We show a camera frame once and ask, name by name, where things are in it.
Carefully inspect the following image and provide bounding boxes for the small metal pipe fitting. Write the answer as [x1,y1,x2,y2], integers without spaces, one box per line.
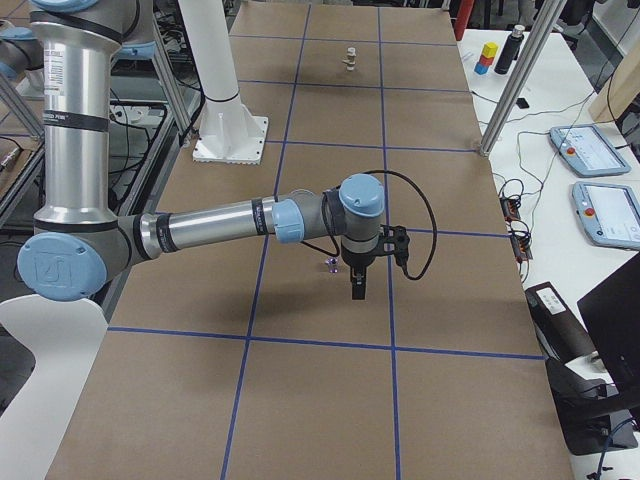
[325,257,338,274]

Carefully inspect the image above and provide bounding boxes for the white PPR valve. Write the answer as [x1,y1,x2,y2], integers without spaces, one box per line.
[342,47,357,72]

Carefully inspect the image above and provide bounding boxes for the orange circuit board lower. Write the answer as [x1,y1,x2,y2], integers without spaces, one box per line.
[510,232,533,263]

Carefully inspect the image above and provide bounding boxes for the orange circuit board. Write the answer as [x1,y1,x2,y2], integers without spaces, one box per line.
[510,232,533,263]
[500,198,521,222]

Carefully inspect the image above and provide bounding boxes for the orange circuit board upper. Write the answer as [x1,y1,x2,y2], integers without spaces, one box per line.
[500,198,521,222]

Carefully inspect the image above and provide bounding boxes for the black box with label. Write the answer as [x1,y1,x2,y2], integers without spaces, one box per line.
[525,282,596,363]

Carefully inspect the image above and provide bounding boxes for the black laptop monitor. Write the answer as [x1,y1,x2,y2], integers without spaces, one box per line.
[578,255,640,391]

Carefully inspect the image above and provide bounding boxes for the lower teach pendant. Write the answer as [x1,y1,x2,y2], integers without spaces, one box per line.
[571,181,639,251]

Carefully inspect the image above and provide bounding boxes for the teach pendant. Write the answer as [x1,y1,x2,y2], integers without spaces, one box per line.
[549,124,631,178]
[571,181,639,251]

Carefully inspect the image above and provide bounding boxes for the stacked coloured blocks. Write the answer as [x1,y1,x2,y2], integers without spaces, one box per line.
[474,42,499,75]

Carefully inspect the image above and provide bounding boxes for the upper teach pendant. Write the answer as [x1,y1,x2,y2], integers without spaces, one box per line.
[549,124,631,178]

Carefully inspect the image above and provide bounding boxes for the black water bottle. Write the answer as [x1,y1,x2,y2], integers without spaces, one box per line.
[494,24,525,75]

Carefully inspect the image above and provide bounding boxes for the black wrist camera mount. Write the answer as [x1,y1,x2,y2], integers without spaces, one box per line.
[373,225,410,268]

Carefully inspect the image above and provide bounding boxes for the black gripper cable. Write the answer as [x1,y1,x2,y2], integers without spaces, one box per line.
[367,170,439,281]

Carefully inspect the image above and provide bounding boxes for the white pedestal column base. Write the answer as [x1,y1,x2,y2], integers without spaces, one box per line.
[179,0,269,164]

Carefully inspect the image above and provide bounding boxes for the aluminium frame post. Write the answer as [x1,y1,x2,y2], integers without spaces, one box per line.
[479,0,566,157]

